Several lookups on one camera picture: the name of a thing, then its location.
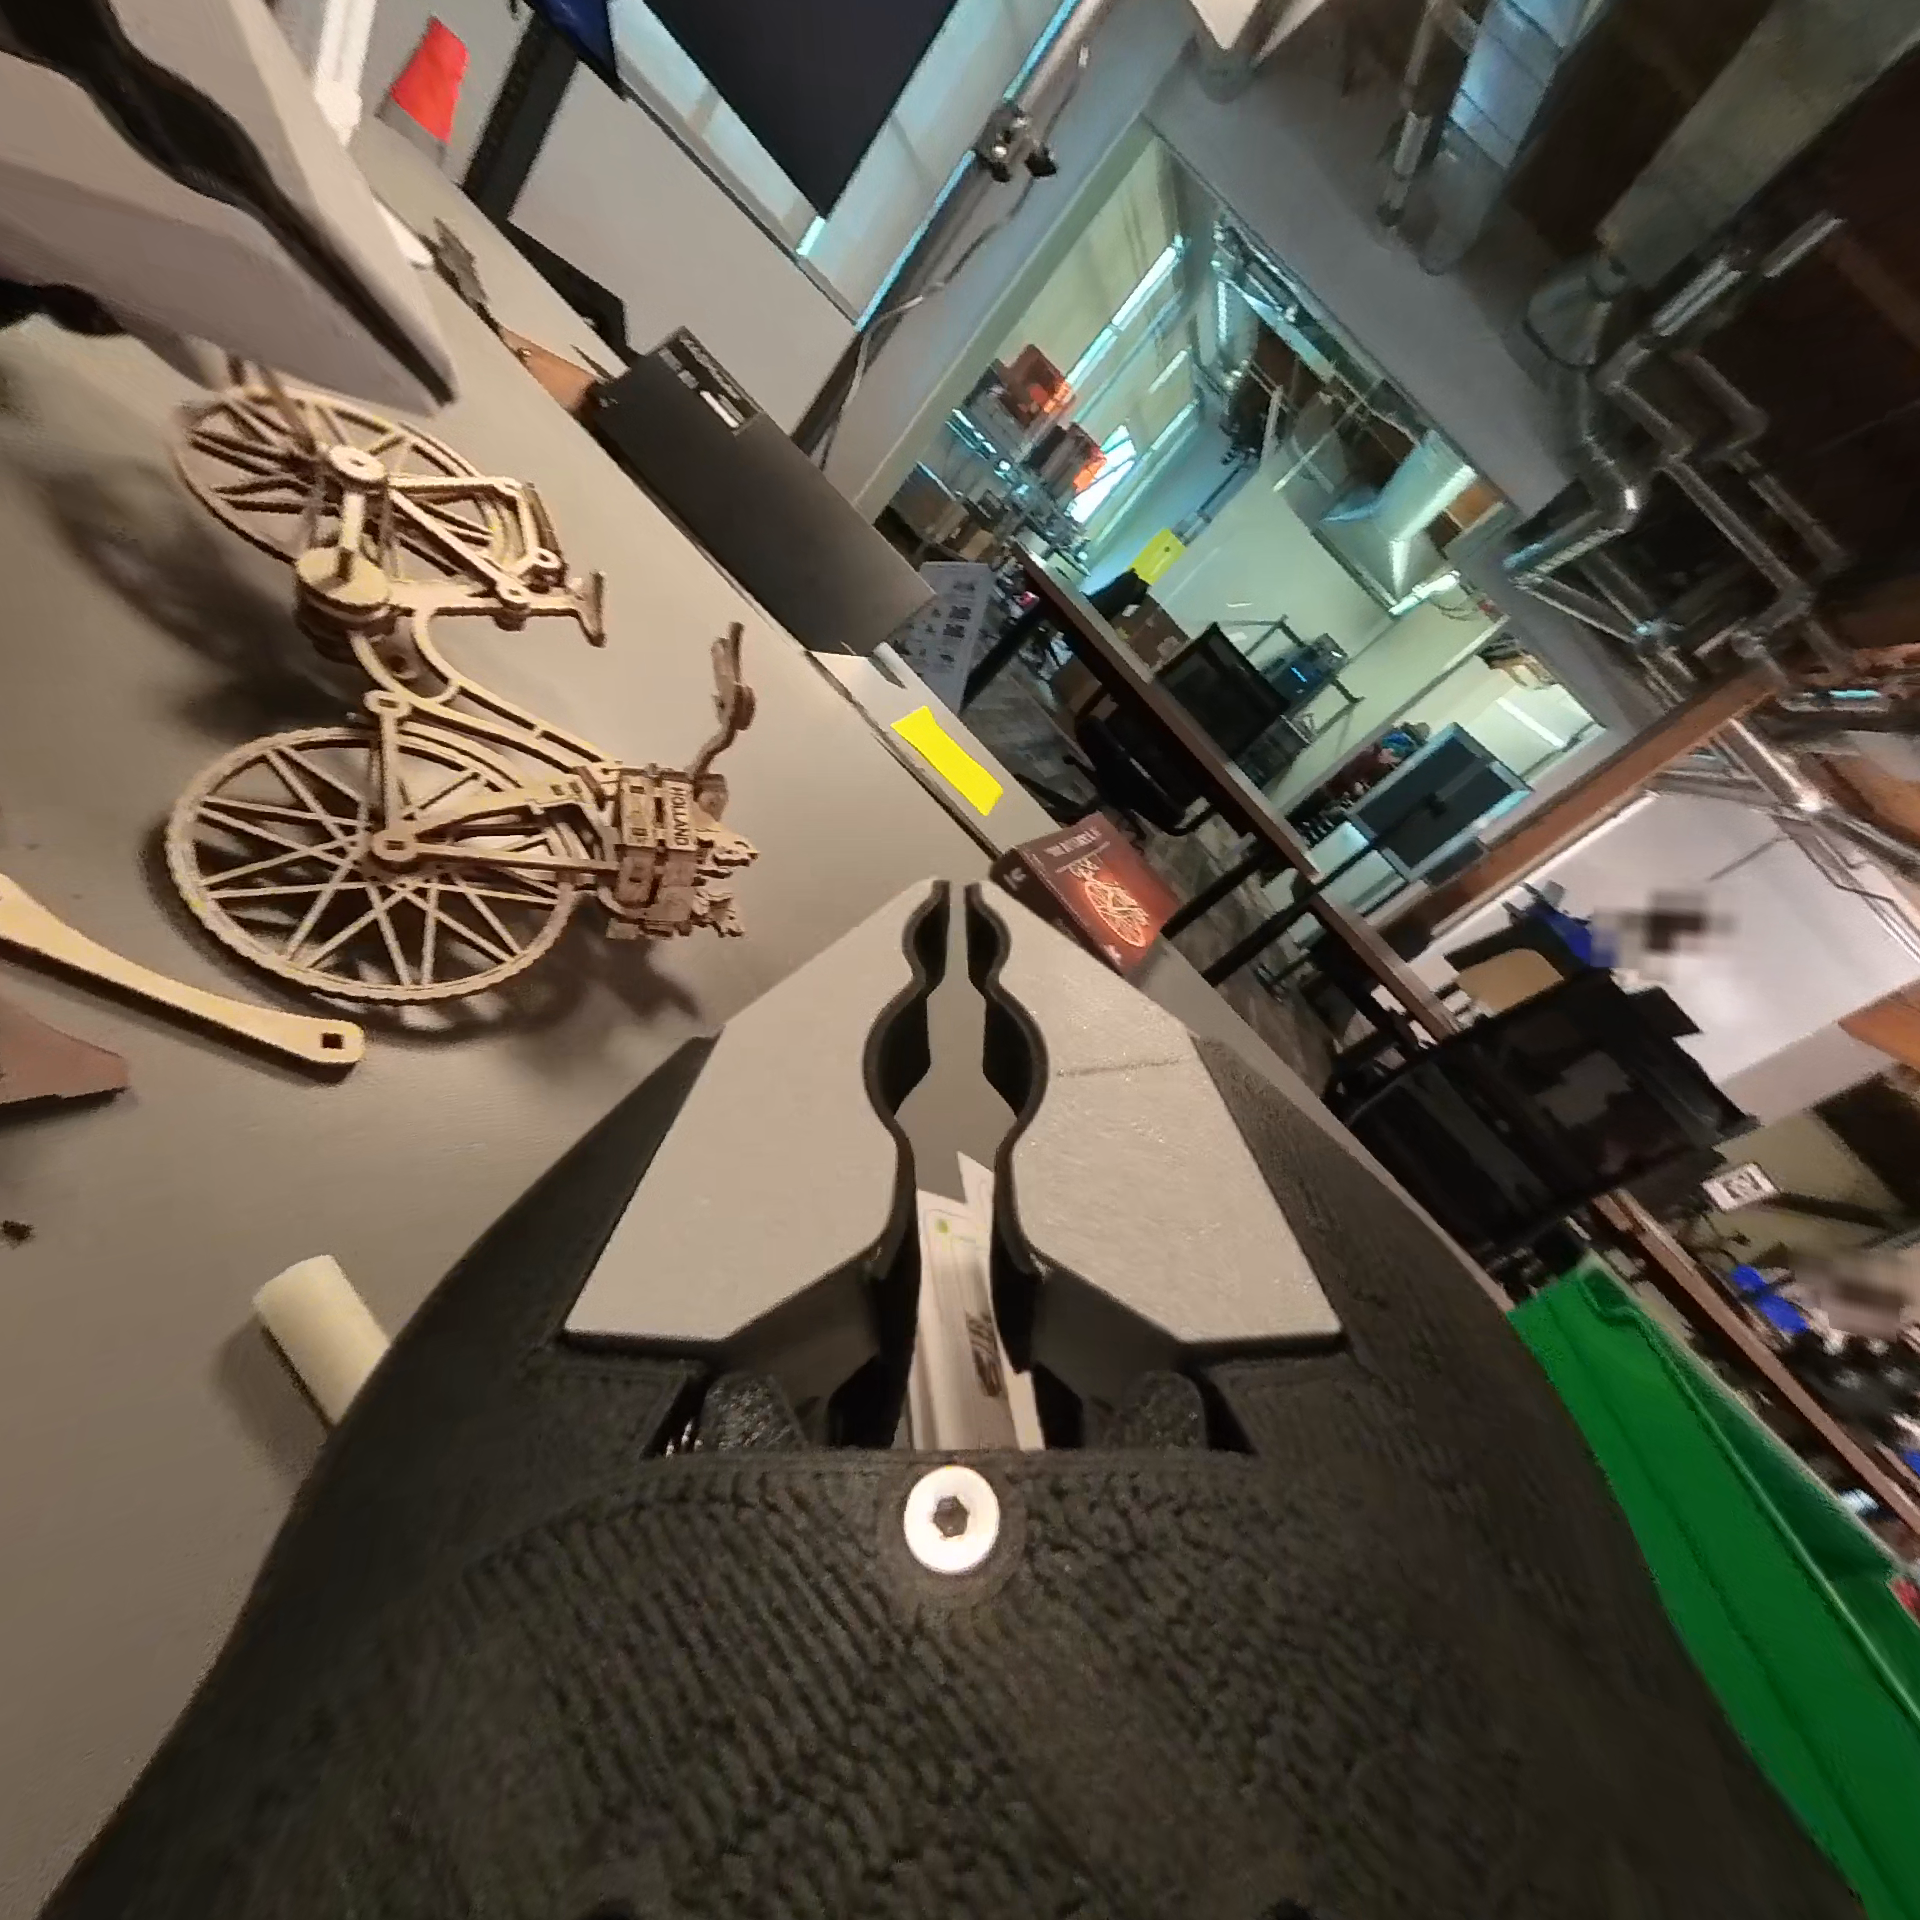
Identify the curved wooden strip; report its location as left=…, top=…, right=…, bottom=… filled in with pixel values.
left=0, top=872, right=365, bottom=1081

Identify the green plastic bin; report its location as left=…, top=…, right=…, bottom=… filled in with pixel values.
left=1506, top=1260, right=1920, bottom=1920

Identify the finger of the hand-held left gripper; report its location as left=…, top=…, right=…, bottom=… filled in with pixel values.
left=192, top=0, right=455, bottom=397
left=0, top=0, right=455, bottom=411

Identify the dark wooden scrap piece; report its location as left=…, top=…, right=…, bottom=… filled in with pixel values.
left=493, top=319, right=613, bottom=411

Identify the black storage crate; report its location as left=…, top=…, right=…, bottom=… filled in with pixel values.
left=1326, top=975, right=1750, bottom=1271

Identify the dark red kit box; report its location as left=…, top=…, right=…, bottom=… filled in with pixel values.
left=990, top=817, right=1187, bottom=978

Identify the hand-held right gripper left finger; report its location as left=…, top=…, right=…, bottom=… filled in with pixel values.
left=561, top=877, right=962, bottom=1443

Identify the printed leaflet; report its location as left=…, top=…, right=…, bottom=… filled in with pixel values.
left=892, top=562, right=999, bottom=708

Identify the red plastic cup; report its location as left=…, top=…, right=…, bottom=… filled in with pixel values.
left=385, top=18, right=470, bottom=145

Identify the wooden model stand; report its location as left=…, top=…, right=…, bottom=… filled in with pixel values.
left=0, top=994, right=131, bottom=1128

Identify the black flat box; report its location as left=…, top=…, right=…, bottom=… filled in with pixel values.
left=582, top=326, right=936, bottom=660

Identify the metal ventilation duct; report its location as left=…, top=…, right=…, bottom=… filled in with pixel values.
left=1499, top=211, right=1920, bottom=679

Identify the white instruction booklet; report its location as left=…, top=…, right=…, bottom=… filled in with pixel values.
left=904, top=1146, right=1047, bottom=1452

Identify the large dark screen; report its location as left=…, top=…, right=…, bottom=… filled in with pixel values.
left=630, top=0, right=962, bottom=220

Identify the yellow tape strip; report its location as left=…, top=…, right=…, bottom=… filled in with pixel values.
left=887, top=708, right=1004, bottom=821

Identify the wooden bicycle model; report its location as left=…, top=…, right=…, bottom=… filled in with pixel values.
left=164, top=361, right=761, bottom=1005

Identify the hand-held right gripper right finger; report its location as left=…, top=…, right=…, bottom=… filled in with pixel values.
left=959, top=881, right=1344, bottom=1443

